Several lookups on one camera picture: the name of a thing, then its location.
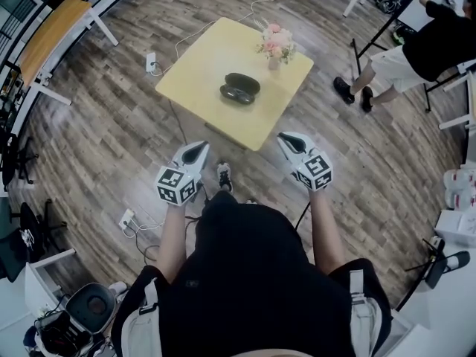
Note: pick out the person's right forearm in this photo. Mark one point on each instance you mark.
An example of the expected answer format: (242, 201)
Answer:
(325, 229)

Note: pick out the black chair with white seat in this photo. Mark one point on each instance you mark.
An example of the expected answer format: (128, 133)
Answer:
(439, 266)

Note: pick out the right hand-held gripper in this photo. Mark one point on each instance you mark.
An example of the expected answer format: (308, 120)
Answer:
(314, 171)

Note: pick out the person's black clothing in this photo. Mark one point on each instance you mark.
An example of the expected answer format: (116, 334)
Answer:
(253, 273)

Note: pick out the black glasses case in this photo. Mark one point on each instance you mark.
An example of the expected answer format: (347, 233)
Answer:
(241, 80)

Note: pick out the person's left forearm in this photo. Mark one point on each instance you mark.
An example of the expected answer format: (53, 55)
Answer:
(172, 236)

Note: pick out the person's white black shoe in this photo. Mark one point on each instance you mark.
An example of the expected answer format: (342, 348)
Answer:
(225, 177)

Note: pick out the white low cabinet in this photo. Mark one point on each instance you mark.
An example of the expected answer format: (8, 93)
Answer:
(42, 277)

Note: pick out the grey round appliance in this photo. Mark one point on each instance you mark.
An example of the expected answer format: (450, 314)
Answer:
(91, 305)

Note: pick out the black folding stand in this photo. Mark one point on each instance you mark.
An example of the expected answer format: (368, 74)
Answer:
(375, 39)

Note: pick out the pink flower vase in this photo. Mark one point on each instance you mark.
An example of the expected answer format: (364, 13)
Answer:
(277, 45)

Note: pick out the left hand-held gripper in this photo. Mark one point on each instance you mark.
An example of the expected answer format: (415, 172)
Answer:
(175, 184)

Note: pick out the wooden desk with white frame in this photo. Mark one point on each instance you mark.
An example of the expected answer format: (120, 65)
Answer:
(52, 32)

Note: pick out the white power strip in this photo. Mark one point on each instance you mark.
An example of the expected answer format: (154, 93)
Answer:
(151, 61)
(126, 218)

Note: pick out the dark glasses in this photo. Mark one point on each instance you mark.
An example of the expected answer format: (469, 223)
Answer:
(235, 93)

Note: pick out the open black equipment case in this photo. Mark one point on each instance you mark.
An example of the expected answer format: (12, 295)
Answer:
(59, 333)

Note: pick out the pack of white bottles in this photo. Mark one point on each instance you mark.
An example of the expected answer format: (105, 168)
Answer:
(461, 188)

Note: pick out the white chair frame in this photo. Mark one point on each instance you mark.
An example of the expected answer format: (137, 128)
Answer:
(466, 99)

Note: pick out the white cardboard box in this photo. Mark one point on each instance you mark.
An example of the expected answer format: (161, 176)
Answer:
(457, 227)

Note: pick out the black office chair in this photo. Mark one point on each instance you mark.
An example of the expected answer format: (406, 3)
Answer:
(15, 158)
(37, 221)

